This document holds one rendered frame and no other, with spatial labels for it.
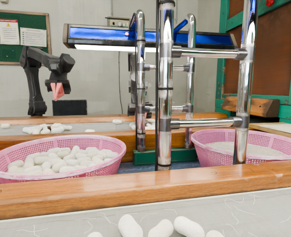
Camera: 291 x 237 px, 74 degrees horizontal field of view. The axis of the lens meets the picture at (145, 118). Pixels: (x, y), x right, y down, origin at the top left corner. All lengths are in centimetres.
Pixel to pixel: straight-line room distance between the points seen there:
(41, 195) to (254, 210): 28
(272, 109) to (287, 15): 35
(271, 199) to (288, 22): 72
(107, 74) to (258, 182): 262
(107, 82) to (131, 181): 258
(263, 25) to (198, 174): 82
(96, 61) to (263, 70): 225
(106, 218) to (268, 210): 21
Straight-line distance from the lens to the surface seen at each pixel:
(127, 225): 23
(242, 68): 39
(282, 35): 95
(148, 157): 59
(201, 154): 51
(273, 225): 30
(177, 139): 63
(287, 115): 88
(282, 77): 92
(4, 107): 310
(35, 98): 126
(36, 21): 303
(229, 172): 36
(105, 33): 71
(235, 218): 29
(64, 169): 43
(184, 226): 24
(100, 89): 283
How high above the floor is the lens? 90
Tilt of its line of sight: 9 degrees down
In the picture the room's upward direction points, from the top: straight up
